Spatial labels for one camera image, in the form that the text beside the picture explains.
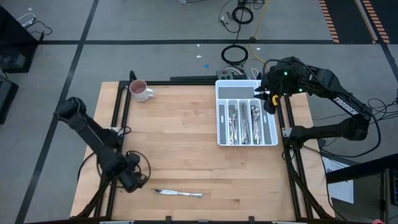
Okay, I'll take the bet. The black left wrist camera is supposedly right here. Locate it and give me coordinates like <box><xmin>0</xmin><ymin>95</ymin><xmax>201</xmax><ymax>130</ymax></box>
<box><xmin>126</xmin><ymin>152</ymin><xmax>141</xmax><ymax>166</ymax></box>

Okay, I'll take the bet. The black desk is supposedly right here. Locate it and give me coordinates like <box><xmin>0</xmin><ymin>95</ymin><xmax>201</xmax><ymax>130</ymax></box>
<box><xmin>325</xmin><ymin>153</ymin><xmax>398</xmax><ymax>224</ymax></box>
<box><xmin>0</xmin><ymin>6</ymin><xmax>40</xmax><ymax>74</ymax></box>

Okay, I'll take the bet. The yellow hanging cable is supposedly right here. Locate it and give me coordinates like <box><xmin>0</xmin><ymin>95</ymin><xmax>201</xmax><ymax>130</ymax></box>
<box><xmin>249</xmin><ymin>0</ymin><xmax>270</xmax><ymax>43</ymax></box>

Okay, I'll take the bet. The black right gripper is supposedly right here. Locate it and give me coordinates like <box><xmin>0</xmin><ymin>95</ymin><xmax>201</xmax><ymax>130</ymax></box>
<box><xmin>254</xmin><ymin>57</ymin><xmax>308</xmax><ymax>116</ymax></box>

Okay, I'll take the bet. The white paper sheet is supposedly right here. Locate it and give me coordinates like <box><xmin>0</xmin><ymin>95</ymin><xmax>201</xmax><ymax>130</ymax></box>
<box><xmin>322</xmin><ymin>155</ymin><xmax>355</xmax><ymax>205</ymax></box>

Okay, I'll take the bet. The black aluminium table frame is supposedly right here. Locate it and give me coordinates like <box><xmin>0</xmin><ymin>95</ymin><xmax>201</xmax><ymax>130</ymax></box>
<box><xmin>76</xmin><ymin>70</ymin><xmax>333</xmax><ymax>224</ymax></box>

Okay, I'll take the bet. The yellow floor cable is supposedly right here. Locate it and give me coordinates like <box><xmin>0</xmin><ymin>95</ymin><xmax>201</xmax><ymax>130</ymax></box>
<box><xmin>248</xmin><ymin>43</ymin><xmax>270</xmax><ymax>82</ymax></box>

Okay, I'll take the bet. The grey power strip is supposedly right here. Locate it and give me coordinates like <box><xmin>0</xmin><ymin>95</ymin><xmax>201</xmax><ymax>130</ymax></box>
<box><xmin>216</xmin><ymin>70</ymin><xmax>236</xmax><ymax>82</ymax></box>

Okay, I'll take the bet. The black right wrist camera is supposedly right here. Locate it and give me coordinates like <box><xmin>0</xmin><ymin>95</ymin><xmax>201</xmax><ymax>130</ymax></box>
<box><xmin>273</xmin><ymin>57</ymin><xmax>298</xmax><ymax>82</ymax></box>

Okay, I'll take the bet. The black coiled cable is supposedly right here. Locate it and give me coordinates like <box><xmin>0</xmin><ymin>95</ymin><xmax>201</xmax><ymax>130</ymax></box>
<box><xmin>231</xmin><ymin>5</ymin><xmax>254</xmax><ymax>25</ymax></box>
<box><xmin>221</xmin><ymin>44</ymin><xmax>249</xmax><ymax>67</ymax></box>

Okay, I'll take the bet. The white mug with text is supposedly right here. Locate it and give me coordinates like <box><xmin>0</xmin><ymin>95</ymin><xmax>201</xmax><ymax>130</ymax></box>
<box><xmin>129</xmin><ymin>79</ymin><xmax>155</xmax><ymax>103</ymax></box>

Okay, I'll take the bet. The white cutlery tray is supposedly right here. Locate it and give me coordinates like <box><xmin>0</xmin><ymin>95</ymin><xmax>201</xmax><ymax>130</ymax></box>
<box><xmin>215</xmin><ymin>79</ymin><xmax>280</xmax><ymax>147</ymax></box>

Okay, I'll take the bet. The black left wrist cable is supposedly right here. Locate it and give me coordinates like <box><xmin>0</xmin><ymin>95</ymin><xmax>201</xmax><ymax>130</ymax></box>
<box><xmin>125</xmin><ymin>150</ymin><xmax>152</xmax><ymax>185</ymax></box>

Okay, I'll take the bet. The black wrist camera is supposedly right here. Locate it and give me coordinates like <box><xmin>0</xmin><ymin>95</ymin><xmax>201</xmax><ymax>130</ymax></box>
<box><xmin>273</xmin><ymin>57</ymin><xmax>298</xmax><ymax>82</ymax></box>
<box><xmin>126</xmin><ymin>152</ymin><xmax>141</xmax><ymax>166</ymax></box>

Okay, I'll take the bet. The black orange-edged floor mat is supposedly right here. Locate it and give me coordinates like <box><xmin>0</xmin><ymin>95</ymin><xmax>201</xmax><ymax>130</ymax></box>
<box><xmin>318</xmin><ymin>0</ymin><xmax>379</xmax><ymax>44</ymax></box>
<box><xmin>362</xmin><ymin>0</ymin><xmax>398</xmax><ymax>44</ymax></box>

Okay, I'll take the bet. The black equipment box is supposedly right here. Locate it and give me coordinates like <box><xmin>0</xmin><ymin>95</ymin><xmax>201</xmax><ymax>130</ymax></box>
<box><xmin>0</xmin><ymin>77</ymin><xmax>19</xmax><ymax>125</ymax></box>

